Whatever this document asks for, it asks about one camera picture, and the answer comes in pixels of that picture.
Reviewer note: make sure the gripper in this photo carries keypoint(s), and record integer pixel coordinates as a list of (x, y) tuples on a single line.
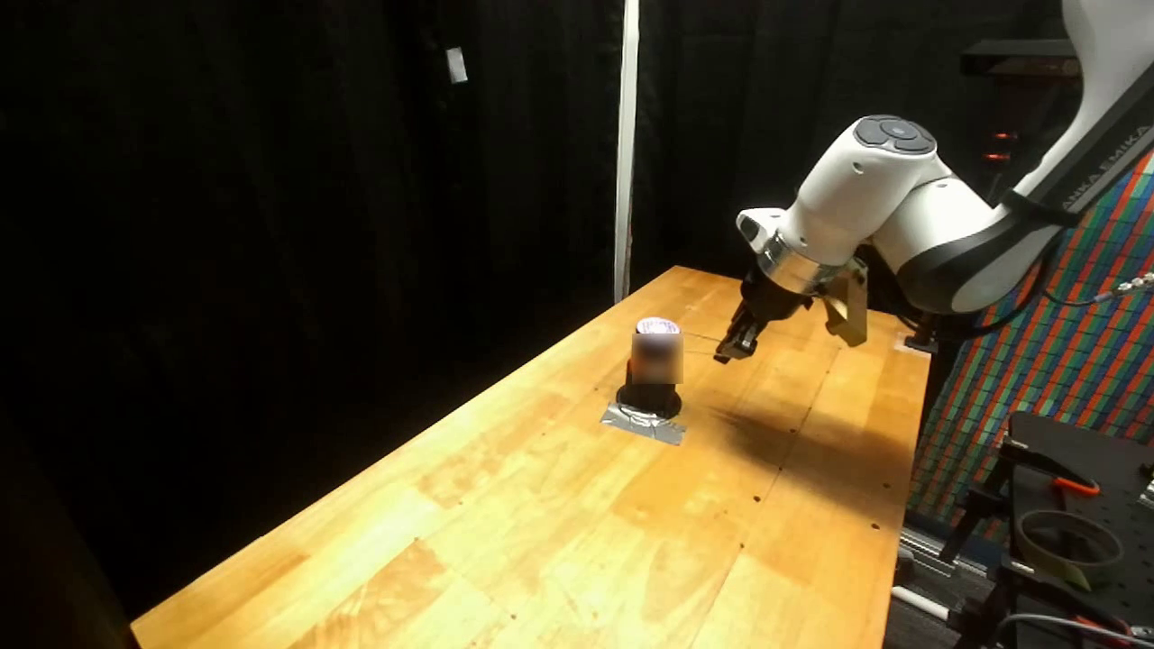
[(772, 302)]

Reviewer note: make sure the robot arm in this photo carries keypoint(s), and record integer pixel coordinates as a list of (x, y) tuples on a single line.
[(856, 194)]

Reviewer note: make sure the cup with black base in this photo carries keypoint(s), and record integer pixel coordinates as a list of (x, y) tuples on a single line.
[(656, 365)]

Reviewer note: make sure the silver tape patch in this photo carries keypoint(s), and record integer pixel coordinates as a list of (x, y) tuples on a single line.
[(645, 425)]

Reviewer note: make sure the black table clamp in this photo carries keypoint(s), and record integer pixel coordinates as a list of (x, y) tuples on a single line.
[(920, 338)]

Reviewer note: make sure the white vertical pole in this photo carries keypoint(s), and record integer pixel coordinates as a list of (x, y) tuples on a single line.
[(626, 144)]

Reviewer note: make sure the colourful patterned panel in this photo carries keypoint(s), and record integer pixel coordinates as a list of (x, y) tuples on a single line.
[(1064, 361)]

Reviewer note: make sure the roll of tape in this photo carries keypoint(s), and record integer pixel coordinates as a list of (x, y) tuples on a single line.
[(1068, 548)]

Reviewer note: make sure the dark shelf with red lights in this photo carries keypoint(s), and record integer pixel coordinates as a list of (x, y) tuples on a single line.
[(1019, 63)]

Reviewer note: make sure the small white tag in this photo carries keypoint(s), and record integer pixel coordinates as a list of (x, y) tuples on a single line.
[(457, 65)]

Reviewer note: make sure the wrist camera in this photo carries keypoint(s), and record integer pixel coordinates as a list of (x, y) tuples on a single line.
[(849, 306)]

